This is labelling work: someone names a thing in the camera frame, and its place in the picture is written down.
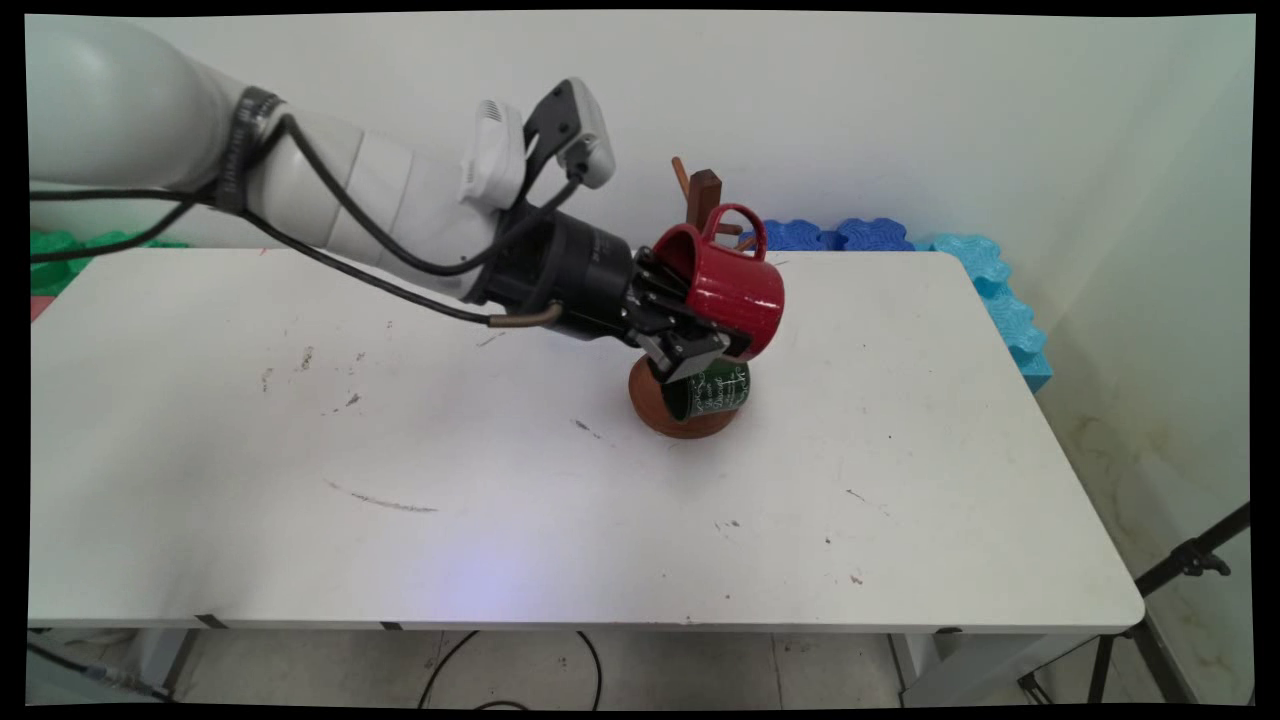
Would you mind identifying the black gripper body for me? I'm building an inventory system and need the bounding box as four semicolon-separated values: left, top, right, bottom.
518;213;643;344

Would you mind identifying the green mug with white print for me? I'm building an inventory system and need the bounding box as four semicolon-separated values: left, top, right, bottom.
662;357;752;423

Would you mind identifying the brown wooden mug tree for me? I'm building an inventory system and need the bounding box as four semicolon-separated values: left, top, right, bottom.
628;157;758;441

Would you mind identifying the black camera cable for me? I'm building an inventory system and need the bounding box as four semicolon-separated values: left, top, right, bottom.
28;113;586;279

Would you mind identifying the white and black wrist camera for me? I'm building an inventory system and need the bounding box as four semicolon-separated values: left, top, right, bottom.
522;77;617;193

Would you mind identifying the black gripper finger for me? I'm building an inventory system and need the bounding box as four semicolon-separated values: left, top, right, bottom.
624;298;753;384
632;247;692;303

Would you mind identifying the light blue foam mat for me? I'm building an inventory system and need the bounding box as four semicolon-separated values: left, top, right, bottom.
912;234;1054;394

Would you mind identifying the black tripod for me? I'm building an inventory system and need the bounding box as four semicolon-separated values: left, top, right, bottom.
1018;500;1252;706

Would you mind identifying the black cable with brass plug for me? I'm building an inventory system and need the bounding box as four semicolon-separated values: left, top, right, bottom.
28;195;565;330

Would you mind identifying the black strap on arm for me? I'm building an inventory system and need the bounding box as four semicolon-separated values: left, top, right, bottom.
212;86;285;214

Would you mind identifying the dark blue foam mat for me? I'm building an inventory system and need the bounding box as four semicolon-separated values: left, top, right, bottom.
835;217;917;252
762;220;839;252

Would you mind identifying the black floor cable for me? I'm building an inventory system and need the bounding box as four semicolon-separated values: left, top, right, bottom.
417;630;604;711

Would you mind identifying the green foam mat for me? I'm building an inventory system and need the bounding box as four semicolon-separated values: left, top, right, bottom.
30;230;191;297

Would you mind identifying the red enamel mug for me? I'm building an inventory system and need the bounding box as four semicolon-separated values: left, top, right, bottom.
650;203;787;362

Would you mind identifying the grey table leg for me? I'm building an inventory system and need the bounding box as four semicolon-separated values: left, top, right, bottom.
162;628;203;703
888;632;946;701

